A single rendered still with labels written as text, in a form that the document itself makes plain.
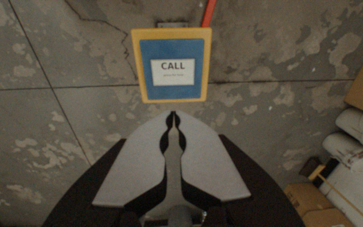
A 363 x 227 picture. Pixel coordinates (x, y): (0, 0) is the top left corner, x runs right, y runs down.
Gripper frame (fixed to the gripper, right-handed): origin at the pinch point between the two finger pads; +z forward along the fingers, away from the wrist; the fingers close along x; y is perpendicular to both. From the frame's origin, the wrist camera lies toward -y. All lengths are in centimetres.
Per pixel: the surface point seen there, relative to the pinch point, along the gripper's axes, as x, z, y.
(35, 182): -193, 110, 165
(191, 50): 3.0, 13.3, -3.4
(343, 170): 212, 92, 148
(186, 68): 2.2, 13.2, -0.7
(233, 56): 49, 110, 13
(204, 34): 5.2, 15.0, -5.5
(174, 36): 0.3, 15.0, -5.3
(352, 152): 181, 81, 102
